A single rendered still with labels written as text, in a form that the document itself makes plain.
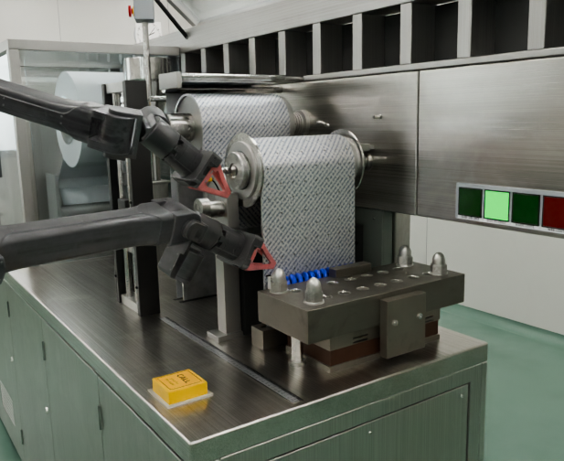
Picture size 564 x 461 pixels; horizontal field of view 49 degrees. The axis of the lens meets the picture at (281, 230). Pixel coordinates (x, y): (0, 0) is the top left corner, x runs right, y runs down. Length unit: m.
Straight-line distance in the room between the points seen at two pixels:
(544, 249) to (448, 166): 2.75
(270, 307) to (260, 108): 0.53
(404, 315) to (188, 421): 0.44
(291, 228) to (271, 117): 0.34
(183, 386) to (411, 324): 0.44
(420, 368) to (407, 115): 0.52
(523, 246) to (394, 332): 2.93
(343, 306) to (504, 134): 0.42
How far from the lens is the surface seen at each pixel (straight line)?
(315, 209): 1.28
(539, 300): 4.07
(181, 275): 1.13
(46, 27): 6.84
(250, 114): 1.46
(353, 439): 1.13
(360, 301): 1.13
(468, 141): 1.24
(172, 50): 2.25
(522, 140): 1.17
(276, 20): 1.75
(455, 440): 1.34
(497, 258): 4.19
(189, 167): 1.13
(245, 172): 1.21
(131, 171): 1.44
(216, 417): 1.00
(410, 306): 1.19
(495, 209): 1.20
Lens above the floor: 1.35
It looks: 10 degrees down
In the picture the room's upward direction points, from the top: 1 degrees counter-clockwise
